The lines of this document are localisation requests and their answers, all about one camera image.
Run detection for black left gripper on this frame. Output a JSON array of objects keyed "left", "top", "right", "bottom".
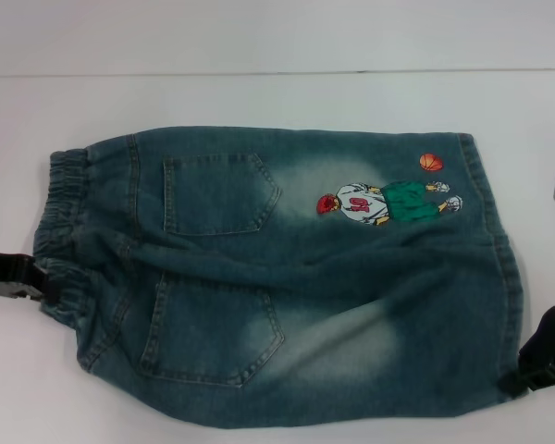
[{"left": 0, "top": 246, "right": 62, "bottom": 305}]

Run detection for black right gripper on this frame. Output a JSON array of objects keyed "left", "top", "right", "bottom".
[{"left": 498, "top": 302, "right": 555, "bottom": 400}]

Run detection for blue denim shorts with embroidery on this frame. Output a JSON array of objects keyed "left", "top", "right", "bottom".
[{"left": 30, "top": 129, "right": 527, "bottom": 400}]

